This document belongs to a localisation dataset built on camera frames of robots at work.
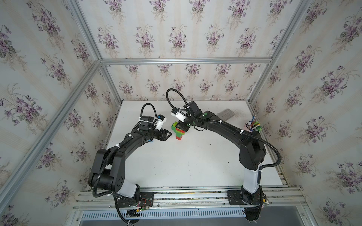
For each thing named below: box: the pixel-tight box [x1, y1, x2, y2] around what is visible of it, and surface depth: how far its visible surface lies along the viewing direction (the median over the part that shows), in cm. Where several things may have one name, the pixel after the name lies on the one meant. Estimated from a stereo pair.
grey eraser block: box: [217, 108, 235, 122], surface depth 110 cm
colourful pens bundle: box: [246, 114, 263, 132], surface depth 94 cm
